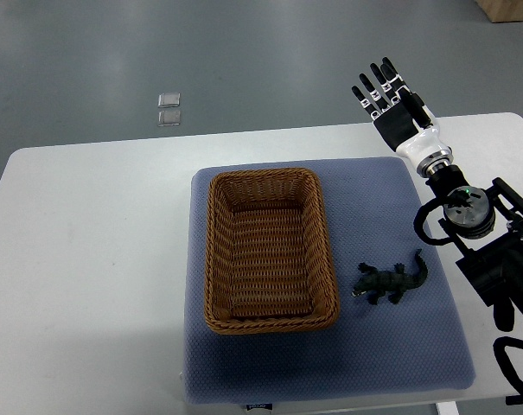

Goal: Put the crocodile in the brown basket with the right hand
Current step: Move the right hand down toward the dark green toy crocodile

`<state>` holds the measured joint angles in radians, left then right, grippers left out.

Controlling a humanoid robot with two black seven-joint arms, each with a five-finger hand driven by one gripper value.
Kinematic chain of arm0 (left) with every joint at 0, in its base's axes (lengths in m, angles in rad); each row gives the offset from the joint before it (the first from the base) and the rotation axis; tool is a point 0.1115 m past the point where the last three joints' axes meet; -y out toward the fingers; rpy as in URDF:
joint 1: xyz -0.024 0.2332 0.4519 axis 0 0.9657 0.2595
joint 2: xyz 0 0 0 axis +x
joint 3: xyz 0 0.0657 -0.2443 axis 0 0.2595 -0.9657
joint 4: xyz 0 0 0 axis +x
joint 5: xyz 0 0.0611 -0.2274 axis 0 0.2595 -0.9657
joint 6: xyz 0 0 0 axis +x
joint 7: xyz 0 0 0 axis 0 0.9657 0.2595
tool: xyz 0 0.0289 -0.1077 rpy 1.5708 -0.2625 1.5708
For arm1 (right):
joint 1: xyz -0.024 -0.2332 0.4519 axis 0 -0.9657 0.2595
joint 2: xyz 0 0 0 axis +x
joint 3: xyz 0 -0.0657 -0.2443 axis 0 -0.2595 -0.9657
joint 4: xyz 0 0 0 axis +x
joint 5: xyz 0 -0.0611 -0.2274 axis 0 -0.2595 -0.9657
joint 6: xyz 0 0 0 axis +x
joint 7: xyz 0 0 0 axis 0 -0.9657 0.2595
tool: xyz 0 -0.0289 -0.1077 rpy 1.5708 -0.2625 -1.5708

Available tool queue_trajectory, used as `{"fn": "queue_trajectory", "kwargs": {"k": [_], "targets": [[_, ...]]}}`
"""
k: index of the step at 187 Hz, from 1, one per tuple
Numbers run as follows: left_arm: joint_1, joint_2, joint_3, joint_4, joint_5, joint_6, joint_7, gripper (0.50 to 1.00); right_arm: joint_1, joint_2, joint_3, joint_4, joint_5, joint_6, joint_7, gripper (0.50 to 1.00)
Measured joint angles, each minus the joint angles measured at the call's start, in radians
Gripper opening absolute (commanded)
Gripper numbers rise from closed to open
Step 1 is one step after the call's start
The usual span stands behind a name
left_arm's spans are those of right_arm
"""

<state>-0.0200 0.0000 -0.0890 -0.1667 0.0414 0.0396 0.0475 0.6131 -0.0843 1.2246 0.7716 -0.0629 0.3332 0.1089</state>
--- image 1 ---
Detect wooden box corner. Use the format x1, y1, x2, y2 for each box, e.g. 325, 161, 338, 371
475, 0, 523, 23

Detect white table leg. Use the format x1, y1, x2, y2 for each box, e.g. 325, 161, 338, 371
436, 401, 460, 415

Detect upper floor socket plate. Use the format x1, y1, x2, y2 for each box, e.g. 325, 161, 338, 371
157, 93, 181, 108

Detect dark toy crocodile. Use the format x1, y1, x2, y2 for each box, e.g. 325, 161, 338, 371
352, 249, 428, 305

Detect blue grey foam cushion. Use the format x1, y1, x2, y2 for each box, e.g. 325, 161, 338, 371
182, 157, 475, 405

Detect brown wicker basket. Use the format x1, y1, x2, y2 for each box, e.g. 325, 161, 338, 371
204, 168, 340, 335

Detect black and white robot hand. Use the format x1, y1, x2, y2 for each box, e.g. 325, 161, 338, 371
352, 57, 453, 177

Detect black cable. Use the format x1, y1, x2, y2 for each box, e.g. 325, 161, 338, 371
492, 336, 523, 406

